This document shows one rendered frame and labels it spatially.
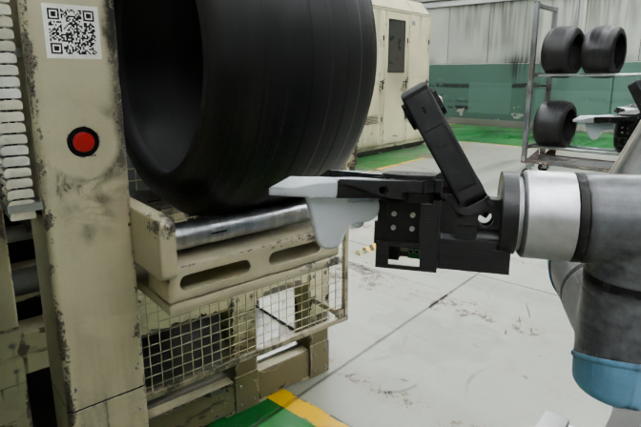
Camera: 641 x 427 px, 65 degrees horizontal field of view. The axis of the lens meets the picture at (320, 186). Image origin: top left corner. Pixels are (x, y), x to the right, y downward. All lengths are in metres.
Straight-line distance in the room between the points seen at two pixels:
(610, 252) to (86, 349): 0.77
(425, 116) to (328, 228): 0.13
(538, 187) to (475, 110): 12.19
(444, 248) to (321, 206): 0.11
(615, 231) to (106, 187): 0.70
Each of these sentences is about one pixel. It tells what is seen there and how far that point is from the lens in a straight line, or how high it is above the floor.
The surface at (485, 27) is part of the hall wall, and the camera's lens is 12.67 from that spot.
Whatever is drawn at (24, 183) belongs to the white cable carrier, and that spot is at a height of 1.01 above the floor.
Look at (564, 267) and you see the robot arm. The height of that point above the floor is 0.96.
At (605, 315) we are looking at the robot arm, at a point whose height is 0.97.
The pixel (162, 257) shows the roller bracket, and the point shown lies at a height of 0.89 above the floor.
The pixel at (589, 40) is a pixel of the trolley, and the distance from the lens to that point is 6.02.
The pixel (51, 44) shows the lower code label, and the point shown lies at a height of 1.20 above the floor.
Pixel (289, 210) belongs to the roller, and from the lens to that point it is 0.95.
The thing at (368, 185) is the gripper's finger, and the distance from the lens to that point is 0.41.
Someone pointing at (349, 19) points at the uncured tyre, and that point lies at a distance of 0.83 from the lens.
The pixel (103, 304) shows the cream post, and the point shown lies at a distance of 0.92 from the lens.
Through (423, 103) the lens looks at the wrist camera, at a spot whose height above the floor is 1.14.
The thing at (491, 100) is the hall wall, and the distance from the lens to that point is 12.46.
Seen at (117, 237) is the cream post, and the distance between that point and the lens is 0.89.
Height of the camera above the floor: 1.16
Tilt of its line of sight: 12 degrees down
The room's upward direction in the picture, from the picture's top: straight up
